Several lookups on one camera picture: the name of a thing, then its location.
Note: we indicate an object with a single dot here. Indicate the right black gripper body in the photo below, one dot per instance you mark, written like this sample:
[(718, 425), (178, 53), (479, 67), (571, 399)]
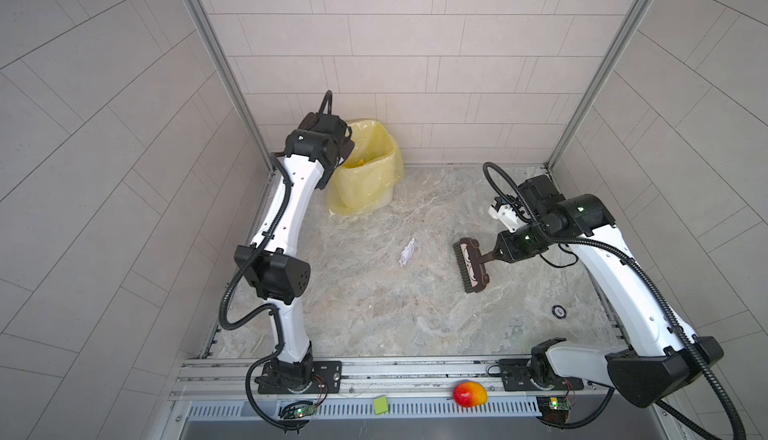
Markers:
[(524, 241)]

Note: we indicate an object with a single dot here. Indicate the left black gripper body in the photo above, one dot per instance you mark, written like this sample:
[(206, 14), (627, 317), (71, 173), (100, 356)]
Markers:
[(339, 145)]

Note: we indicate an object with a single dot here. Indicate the yellow bagged trash bin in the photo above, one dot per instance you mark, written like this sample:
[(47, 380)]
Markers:
[(366, 181)]

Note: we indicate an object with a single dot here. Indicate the brown hand brush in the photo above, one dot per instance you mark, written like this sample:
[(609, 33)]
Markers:
[(471, 264)]

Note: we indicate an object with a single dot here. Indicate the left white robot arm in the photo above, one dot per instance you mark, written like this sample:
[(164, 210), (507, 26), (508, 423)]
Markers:
[(269, 263)]

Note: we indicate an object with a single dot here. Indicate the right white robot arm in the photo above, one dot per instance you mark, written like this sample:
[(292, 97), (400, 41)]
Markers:
[(664, 353)]

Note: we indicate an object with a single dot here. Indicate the white paper scrap long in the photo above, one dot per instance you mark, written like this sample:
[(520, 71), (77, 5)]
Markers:
[(407, 252)]

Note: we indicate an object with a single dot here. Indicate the red yellow toy mango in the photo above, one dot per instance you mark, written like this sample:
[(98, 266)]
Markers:
[(470, 394)]

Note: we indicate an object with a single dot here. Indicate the right circuit board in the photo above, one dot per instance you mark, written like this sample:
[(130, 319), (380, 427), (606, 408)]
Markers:
[(554, 410)]

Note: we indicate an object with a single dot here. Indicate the circuit board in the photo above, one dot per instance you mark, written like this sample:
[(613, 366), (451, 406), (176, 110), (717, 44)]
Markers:
[(297, 410), (554, 410)]

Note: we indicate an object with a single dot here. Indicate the green foam cube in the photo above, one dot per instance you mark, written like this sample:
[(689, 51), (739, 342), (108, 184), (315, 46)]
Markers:
[(380, 405)]

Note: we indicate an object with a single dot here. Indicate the left circuit board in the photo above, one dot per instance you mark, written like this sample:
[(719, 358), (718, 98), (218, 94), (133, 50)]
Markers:
[(297, 410)]

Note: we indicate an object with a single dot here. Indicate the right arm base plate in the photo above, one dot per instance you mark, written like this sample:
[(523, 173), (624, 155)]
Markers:
[(534, 375)]

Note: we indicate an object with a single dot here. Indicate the vertical aluminium corner post left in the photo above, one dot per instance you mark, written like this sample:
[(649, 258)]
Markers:
[(213, 47)]

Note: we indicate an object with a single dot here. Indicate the vertical aluminium corner post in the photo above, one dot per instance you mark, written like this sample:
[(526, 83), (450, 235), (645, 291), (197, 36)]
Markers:
[(627, 29), (213, 47)]

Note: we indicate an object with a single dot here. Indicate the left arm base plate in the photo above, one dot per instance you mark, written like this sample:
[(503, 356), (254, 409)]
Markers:
[(327, 375)]

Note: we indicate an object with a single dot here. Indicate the aluminium rail frame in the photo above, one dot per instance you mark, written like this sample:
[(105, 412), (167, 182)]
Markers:
[(208, 401)]

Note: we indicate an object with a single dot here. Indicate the vertical aluminium corner post right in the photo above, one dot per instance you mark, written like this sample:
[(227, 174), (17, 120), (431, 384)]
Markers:
[(627, 29)]

